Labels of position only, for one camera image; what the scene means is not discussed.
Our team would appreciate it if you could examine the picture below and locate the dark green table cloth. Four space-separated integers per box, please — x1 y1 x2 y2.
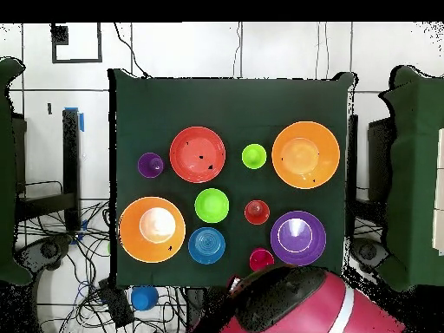
108 68 358 291

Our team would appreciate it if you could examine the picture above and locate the red plastic cup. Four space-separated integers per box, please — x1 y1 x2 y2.
244 199 271 226

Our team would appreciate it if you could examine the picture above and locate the green cloth covered table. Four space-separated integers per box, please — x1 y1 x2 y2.
0 56 33 287
375 64 444 292

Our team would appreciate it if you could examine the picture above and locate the pink plastic cup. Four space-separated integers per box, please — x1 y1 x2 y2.
248 247 276 272

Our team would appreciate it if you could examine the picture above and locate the purple plastic bowl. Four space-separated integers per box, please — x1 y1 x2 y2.
270 210 328 267

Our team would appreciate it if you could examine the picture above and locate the black metal post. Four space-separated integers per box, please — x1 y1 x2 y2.
346 114 359 238

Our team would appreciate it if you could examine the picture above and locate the purple plastic cup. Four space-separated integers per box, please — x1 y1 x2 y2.
137 152 165 180

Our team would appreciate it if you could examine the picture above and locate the black power strip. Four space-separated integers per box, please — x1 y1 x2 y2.
97 277 135 329

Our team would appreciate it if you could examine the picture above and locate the black office chair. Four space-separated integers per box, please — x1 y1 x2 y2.
15 235 74 278
349 237 391 275

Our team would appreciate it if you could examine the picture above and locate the blue plastic bowl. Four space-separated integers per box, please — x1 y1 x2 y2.
187 226 227 265

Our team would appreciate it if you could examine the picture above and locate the green plastic bowl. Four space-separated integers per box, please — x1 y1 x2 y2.
193 187 231 224

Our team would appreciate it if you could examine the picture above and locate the black metal frame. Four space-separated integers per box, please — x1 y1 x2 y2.
13 108 82 233

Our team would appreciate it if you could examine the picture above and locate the green plastic cup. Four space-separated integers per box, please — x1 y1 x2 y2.
241 143 268 170

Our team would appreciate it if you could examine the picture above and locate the tangle of cables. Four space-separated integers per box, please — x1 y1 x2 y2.
15 200 188 333

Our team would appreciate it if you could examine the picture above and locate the blue plastic cup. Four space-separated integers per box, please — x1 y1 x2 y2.
130 286 160 311

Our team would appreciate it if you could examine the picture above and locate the red plastic bowl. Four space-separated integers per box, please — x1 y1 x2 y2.
168 126 227 184

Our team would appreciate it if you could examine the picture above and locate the large orange plastic bowl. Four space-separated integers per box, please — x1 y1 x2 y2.
118 196 187 264
271 121 341 190

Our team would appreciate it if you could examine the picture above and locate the thin black cable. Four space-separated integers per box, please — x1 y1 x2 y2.
113 23 151 79

